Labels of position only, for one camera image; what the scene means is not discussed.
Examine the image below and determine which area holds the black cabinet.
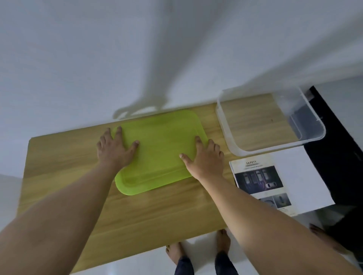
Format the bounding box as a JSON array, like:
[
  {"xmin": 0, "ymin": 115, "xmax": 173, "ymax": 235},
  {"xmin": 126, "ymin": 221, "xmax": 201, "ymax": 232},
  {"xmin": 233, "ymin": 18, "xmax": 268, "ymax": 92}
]
[{"xmin": 304, "ymin": 85, "xmax": 363, "ymax": 209}]

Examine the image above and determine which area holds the person's right trouser leg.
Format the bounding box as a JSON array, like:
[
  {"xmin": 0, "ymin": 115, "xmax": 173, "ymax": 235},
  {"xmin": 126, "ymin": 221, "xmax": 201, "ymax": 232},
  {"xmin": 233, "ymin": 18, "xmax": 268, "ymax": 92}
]
[{"xmin": 214, "ymin": 251, "xmax": 239, "ymax": 275}]

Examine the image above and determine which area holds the green plastic tray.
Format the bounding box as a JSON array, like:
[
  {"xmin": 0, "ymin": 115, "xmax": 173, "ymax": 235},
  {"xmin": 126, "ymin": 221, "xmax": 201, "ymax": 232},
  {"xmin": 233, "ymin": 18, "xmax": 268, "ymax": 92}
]
[{"xmin": 111, "ymin": 109, "xmax": 205, "ymax": 196}]

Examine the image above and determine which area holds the person's trouser leg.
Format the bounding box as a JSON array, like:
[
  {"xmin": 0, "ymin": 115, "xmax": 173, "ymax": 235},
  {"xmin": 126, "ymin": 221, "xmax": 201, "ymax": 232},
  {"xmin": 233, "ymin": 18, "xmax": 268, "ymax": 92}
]
[
  {"xmin": 214, "ymin": 251, "xmax": 239, "ymax": 275},
  {"xmin": 174, "ymin": 255, "xmax": 195, "ymax": 275}
]

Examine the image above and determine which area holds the person's left foot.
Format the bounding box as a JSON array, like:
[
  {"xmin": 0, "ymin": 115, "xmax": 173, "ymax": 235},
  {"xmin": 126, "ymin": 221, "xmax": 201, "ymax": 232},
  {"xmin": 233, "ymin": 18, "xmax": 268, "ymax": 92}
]
[{"xmin": 166, "ymin": 242, "xmax": 186, "ymax": 266}]

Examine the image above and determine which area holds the clear plastic storage box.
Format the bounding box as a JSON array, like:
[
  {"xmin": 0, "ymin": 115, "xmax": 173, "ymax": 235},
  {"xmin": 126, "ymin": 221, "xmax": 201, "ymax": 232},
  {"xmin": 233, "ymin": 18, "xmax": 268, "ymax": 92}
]
[{"xmin": 216, "ymin": 85, "xmax": 327, "ymax": 157}]

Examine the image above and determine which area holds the person's foot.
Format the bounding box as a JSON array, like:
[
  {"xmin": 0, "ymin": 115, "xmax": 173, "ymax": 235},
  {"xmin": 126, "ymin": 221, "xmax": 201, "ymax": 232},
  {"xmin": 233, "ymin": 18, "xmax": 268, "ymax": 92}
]
[
  {"xmin": 216, "ymin": 229, "xmax": 231, "ymax": 254},
  {"xmin": 166, "ymin": 242, "xmax": 186, "ymax": 266}
]

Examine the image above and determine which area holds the person's right foot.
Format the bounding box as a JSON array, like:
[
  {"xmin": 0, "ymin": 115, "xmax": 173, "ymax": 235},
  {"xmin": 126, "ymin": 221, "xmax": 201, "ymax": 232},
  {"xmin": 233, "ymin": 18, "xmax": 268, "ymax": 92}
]
[{"xmin": 216, "ymin": 229, "xmax": 231, "ymax": 254}]

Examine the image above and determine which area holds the person's left hand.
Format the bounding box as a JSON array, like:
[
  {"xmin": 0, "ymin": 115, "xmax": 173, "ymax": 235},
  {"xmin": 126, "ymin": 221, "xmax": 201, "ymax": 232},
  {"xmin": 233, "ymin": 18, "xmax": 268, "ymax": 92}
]
[{"xmin": 96, "ymin": 126, "xmax": 140, "ymax": 171}]

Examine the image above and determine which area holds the person's left forearm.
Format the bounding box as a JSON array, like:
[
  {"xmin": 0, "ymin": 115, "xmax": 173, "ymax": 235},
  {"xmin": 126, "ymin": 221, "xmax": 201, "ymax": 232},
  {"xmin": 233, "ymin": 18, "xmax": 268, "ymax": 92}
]
[{"xmin": 0, "ymin": 163, "xmax": 123, "ymax": 275}]

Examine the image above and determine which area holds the white printed paper leaflet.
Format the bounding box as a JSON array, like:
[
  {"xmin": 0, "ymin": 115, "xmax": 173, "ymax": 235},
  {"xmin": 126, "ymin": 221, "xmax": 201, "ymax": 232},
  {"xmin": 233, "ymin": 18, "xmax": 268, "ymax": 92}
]
[{"xmin": 229, "ymin": 146, "xmax": 336, "ymax": 217}]

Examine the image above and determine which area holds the person's left trouser leg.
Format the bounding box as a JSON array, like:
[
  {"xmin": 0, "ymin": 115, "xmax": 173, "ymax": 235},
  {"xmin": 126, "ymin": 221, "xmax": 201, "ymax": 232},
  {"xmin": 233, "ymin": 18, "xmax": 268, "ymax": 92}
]
[{"xmin": 174, "ymin": 255, "xmax": 195, "ymax": 275}]

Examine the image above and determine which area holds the person's right hand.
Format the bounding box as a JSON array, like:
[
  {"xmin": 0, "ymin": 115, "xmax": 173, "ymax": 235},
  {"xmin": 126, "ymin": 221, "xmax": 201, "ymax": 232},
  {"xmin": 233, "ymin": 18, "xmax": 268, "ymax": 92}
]
[{"xmin": 179, "ymin": 136, "xmax": 225, "ymax": 182}]

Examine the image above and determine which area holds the person's right forearm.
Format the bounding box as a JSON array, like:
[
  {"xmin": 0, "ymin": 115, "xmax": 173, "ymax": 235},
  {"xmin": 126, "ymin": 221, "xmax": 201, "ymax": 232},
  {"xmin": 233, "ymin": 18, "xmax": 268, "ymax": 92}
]
[{"xmin": 196, "ymin": 173, "xmax": 362, "ymax": 275}]

